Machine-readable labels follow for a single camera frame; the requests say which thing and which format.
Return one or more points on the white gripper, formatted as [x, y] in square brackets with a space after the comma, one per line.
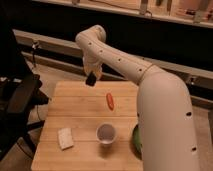
[94, 66]

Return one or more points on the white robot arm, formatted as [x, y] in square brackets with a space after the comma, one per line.
[164, 107]

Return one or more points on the orange carrot toy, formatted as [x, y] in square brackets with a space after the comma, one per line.
[110, 102]

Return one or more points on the wooden table board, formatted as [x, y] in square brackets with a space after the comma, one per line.
[82, 108]

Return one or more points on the white sponge block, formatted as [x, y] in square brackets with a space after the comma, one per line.
[65, 138]

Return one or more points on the black office chair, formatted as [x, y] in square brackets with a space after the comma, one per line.
[19, 92]

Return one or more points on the green plate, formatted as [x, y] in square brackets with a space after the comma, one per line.
[136, 140]

